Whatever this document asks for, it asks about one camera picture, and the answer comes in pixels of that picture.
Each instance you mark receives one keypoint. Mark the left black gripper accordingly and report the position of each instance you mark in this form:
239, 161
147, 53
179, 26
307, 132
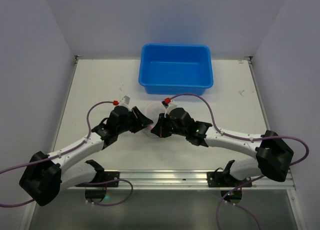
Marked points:
135, 120

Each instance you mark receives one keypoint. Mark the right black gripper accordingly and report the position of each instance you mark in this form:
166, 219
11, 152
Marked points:
164, 125

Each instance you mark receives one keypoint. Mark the white mesh laundry bag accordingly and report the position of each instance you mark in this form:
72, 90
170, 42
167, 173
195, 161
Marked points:
152, 111

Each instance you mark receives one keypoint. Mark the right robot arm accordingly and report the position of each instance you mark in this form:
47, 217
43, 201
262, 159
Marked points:
268, 154

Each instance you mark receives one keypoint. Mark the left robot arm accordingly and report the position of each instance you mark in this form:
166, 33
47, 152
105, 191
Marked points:
48, 174

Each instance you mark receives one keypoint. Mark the blue plastic tub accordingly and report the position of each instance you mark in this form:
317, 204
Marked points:
169, 69

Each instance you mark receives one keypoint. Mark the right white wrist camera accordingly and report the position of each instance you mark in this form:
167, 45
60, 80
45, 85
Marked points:
169, 105

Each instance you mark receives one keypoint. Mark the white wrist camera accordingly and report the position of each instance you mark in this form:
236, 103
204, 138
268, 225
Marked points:
169, 105
123, 102

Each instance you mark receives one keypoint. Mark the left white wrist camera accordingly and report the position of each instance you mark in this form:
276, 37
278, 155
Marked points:
123, 102

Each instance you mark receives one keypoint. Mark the aluminium mounting rail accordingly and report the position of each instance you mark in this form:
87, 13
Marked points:
145, 179

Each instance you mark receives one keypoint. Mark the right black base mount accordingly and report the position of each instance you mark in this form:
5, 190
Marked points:
218, 178

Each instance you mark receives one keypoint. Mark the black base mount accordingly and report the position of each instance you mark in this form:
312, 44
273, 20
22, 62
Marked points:
99, 193
218, 178

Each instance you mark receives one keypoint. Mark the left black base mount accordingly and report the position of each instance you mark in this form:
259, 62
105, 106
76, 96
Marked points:
99, 193

